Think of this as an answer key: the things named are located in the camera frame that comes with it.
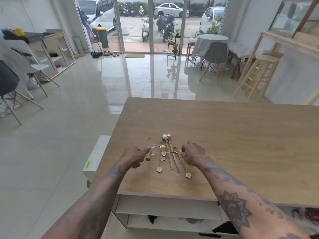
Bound person's left hand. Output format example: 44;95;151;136
119;146;152;170

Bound person's right hand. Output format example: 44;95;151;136
181;141;207;167

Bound gold spoon with flower end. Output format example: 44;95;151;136
159;140;170;162
156;145;166;173
160;149;185;157
172;146;192;179

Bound gold spoon with long handle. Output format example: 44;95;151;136
167;134;181;173

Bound white drawer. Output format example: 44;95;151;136
115;194;223;221

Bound person's left forearm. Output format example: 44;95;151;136
41;161;133;239

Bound person's right forearm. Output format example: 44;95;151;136
197;156;312;239

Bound white cabinet shelf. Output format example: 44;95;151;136
126;213;241;236

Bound grey chair with wooden legs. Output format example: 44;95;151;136
199;42;229;85

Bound row of shoes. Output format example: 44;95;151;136
90;50;121;59

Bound round table with grey cloth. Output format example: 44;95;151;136
191;34;230;64

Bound wooden bench with cushions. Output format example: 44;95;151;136
227;41;257;79

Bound small cushioned wooden stool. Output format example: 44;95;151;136
186;37;198;60

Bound black metal plant stand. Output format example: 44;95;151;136
167;35;182;60

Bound wooden bar stool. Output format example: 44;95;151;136
262;49;284;59
234;54;280;102

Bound dark bin with yellow lid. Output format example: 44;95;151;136
92;27;109;49

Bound white leaning panels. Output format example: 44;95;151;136
73;37;85;55

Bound large leafy plant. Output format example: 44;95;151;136
206;20;222;35

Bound white scooter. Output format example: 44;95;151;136
141;17;150;43

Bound black motorcycle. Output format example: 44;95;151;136
156;13;178;43

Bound white hatchback car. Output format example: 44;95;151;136
199;6;225;34

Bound white shelving unit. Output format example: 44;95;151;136
2;32;59;80

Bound wooden glass-door cabinet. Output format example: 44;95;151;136
41;29;76;75

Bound silver sedan car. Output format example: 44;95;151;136
154;3;190;18

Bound white van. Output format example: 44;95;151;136
77;0;118;32

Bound row of parked motorcycles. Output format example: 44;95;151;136
118;3;145;18

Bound light wooden console table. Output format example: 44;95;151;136
238;30;319;105

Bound black chair with wooden legs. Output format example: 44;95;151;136
0;59;44;126

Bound white chair with wooden legs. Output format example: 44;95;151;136
5;48;60;97

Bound light wooden box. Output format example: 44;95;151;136
294;31;319;46

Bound glass display case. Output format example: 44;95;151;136
268;0;319;39

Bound sliding glass door frame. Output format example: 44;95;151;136
73;0;230;54

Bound blue mop with long handle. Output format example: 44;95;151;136
77;6;103;50

